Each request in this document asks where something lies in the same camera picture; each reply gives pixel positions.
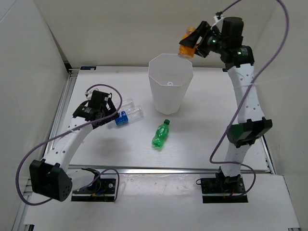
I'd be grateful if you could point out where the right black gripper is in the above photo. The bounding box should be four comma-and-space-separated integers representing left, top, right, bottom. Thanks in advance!
180, 22, 227, 59

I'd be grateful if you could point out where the orange plastic juice bottle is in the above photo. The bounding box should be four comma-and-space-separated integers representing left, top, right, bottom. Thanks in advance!
178, 26, 197, 60

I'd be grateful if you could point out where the clear bottle with blue label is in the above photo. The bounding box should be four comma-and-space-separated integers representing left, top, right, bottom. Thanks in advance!
107, 105, 144, 129

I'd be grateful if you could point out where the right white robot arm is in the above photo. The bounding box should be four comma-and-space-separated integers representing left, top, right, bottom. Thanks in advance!
179, 17, 272, 193

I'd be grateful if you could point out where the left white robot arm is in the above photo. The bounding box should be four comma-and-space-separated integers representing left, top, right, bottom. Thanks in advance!
29, 98, 118, 202

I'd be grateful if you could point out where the white octagonal plastic bin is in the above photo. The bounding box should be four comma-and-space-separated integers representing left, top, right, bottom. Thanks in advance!
148, 53, 193, 115

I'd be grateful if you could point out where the clear unlabelled plastic bottle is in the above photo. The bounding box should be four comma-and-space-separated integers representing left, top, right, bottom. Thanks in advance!
114, 98, 135, 113

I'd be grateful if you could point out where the green plastic soda bottle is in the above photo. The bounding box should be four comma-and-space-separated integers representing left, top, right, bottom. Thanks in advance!
152, 119, 170, 149

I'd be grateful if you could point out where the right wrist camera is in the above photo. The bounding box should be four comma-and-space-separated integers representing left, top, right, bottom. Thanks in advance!
221, 17, 244, 48

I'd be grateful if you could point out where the aluminium front rail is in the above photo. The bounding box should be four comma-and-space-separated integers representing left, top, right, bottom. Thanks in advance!
67, 165, 270, 174

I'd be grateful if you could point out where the aluminium rail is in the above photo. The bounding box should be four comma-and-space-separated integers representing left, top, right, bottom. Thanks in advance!
12, 69, 79, 231
67, 165, 270, 174

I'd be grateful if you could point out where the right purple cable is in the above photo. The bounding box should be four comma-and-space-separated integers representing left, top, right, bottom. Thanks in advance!
209, 0, 289, 199

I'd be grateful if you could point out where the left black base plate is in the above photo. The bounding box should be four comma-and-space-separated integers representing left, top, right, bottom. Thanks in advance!
71, 168, 120, 203

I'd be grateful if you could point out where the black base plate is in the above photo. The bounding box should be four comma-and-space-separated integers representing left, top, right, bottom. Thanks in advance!
195, 168, 248, 204
71, 168, 120, 203

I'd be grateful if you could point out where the aluminium left rail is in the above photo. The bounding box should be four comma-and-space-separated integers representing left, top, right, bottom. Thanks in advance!
12, 69, 79, 231

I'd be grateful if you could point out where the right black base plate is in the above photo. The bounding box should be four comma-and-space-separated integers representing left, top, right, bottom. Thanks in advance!
195, 168, 248, 204

